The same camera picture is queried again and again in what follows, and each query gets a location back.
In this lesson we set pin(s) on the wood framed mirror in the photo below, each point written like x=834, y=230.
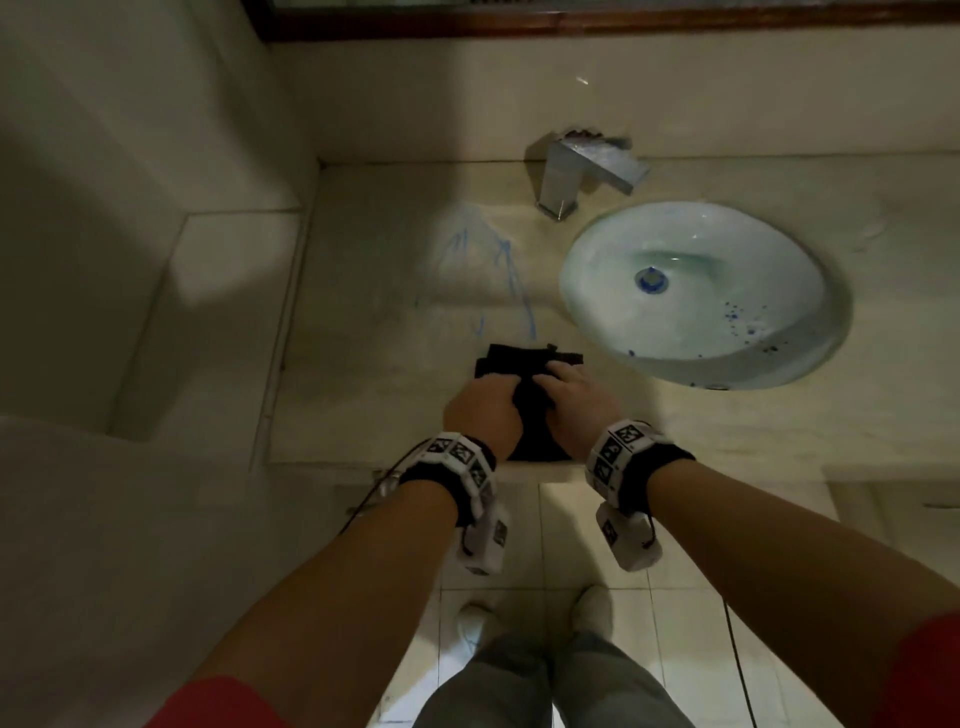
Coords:
x=600, y=22

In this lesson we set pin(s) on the person's right hand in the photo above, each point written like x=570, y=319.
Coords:
x=585, y=412

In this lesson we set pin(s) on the white oval sink basin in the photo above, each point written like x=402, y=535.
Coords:
x=750, y=277

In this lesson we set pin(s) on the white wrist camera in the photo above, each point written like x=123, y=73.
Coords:
x=484, y=544
x=626, y=540

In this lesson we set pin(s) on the black cloth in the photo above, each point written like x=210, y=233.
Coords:
x=510, y=360

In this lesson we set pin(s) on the person's left hand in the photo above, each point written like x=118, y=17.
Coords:
x=484, y=412

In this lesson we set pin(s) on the chrome sink drain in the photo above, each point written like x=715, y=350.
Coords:
x=651, y=279

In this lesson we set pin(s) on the person's right forearm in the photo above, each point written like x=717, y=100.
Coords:
x=795, y=570

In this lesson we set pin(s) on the white shoe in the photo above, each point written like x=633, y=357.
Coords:
x=474, y=626
x=591, y=611

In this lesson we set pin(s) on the chrome faucet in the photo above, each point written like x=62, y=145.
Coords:
x=566, y=172

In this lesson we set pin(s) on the person's left forearm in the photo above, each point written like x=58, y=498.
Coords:
x=330, y=615

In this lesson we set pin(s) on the grey cabinet door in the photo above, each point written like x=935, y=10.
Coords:
x=900, y=525

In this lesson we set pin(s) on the black wristband with white markers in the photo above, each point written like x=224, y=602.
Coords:
x=637, y=465
x=454, y=472

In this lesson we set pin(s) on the red shirt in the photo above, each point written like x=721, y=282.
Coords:
x=930, y=675

